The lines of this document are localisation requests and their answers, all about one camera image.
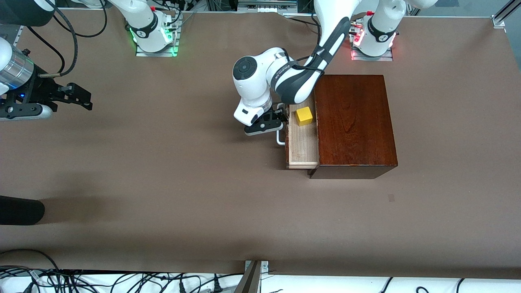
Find yellow wooden block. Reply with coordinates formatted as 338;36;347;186
296;107;313;127

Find wooden drawer with white handle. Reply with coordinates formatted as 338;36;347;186
276;94;320;170

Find dark brown wooden cabinet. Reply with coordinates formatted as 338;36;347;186
308;74;398;179

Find brown table cover sheet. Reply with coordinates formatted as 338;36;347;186
0;9;521;281

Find black foam cylinder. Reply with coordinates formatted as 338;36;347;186
0;195;45;225

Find thin black cable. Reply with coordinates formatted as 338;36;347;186
25;25;66;74

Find black looping cable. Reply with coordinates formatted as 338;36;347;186
51;0;108;39

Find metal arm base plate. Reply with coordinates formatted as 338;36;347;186
136;18;180;57
351;22;394;61

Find black arching cable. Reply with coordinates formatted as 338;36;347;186
0;248;61;271

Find grey metal mount bracket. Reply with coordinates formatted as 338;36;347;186
235;260;269;293

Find tangled black cables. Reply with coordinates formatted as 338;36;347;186
0;267;245;293

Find silver aluminium frame profile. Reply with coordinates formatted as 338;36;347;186
491;0;521;28

